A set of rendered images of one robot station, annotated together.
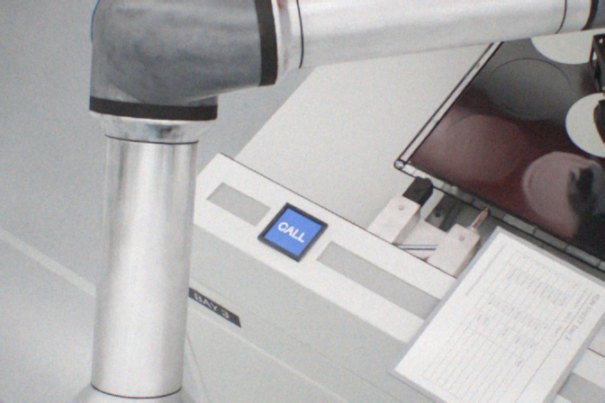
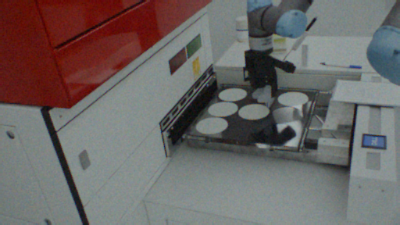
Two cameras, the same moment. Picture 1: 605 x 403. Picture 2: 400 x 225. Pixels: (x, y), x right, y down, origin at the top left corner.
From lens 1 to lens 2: 1.55 m
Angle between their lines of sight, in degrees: 75
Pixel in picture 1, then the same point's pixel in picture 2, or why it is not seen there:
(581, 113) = (251, 116)
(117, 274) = not seen: outside the picture
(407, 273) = (366, 115)
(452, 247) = (333, 126)
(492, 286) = (356, 97)
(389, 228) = (337, 141)
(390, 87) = (237, 189)
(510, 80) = (241, 133)
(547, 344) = (368, 85)
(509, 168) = (286, 126)
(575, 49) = (219, 123)
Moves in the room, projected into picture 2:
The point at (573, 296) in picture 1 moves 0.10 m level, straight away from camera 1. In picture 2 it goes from (346, 85) to (313, 87)
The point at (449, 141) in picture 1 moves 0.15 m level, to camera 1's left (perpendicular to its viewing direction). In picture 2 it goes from (281, 140) to (311, 169)
